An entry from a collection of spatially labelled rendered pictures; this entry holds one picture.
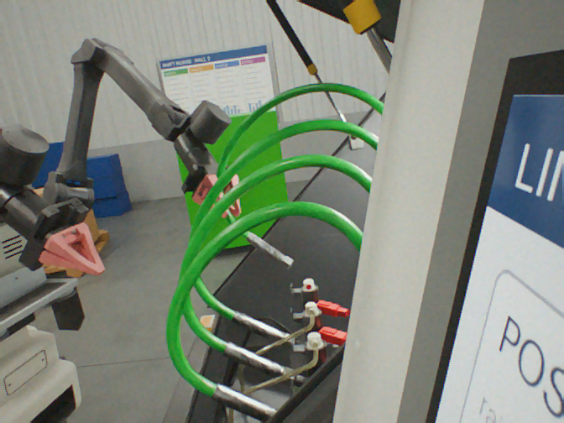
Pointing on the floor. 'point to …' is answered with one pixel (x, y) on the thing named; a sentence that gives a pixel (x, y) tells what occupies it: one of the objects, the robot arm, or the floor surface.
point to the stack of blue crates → (108, 198)
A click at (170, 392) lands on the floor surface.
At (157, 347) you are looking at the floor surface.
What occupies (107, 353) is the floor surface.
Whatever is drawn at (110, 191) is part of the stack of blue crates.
